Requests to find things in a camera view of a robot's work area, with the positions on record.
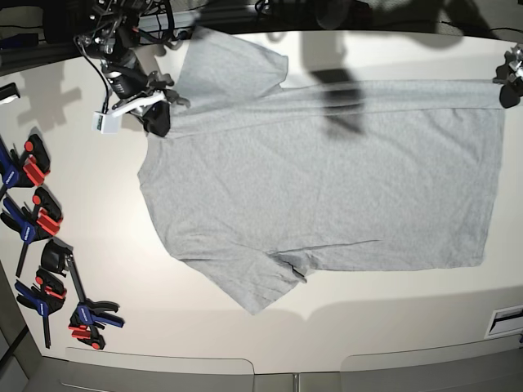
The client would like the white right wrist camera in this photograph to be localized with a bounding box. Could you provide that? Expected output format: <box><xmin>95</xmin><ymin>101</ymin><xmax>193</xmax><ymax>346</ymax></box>
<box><xmin>92</xmin><ymin>112</ymin><xmax>122</xmax><ymax>135</ymax></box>

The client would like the top blue red bar clamp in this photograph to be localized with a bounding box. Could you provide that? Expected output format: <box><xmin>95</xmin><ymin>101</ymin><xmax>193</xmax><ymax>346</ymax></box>
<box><xmin>1</xmin><ymin>134</ymin><xmax>51</xmax><ymax>198</ymax></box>

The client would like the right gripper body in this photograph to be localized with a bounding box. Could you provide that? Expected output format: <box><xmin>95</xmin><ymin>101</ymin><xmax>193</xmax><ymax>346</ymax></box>
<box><xmin>112</xmin><ymin>71</ymin><xmax>190</xmax><ymax>118</ymax></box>

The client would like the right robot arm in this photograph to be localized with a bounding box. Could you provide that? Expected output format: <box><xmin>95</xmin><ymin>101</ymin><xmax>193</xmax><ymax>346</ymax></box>
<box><xmin>71</xmin><ymin>1</ymin><xmax>189</xmax><ymax>137</ymax></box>

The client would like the grey T-shirt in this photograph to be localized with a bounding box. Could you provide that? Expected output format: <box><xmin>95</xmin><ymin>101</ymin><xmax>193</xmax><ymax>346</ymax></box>
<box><xmin>138</xmin><ymin>28</ymin><xmax>504</xmax><ymax>314</ymax></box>

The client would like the white label sticker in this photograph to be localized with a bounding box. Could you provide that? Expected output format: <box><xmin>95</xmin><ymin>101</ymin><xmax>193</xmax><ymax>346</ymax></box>
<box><xmin>485</xmin><ymin>305</ymin><xmax>522</xmax><ymax>339</ymax></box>

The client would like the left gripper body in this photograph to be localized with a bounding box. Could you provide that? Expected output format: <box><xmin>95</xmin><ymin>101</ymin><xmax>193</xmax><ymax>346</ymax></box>
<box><xmin>493</xmin><ymin>43</ymin><xmax>522</xmax><ymax>88</ymax></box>

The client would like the long blue red bar clamp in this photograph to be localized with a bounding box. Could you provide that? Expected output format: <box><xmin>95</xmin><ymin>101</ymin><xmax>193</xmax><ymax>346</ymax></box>
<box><xmin>41</xmin><ymin>240</ymin><xmax>125</xmax><ymax>350</ymax></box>

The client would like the black clamp at edge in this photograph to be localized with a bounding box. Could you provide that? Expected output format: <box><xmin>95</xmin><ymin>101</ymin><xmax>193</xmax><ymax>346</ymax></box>
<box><xmin>0</xmin><ymin>82</ymin><xmax>20</xmax><ymax>105</ymax></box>

